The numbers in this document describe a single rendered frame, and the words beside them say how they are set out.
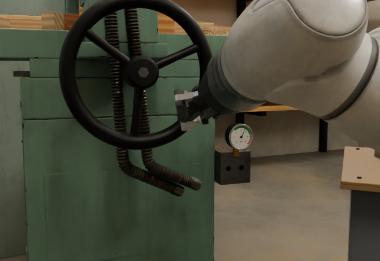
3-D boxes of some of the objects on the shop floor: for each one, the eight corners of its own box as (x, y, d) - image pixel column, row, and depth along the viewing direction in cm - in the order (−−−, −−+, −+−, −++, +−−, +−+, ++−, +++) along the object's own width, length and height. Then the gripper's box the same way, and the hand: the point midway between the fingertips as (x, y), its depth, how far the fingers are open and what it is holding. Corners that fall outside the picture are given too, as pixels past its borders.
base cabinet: (31, 429, 95) (18, 120, 87) (39, 299, 149) (30, 102, 142) (215, 383, 109) (217, 113, 101) (160, 279, 163) (159, 99, 156)
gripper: (275, 55, 57) (214, 103, 79) (185, 53, 53) (147, 104, 75) (284, 107, 56) (219, 141, 78) (192, 109, 52) (151, 144, 74)
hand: (189, 118), depth 73 cm, fingers closed
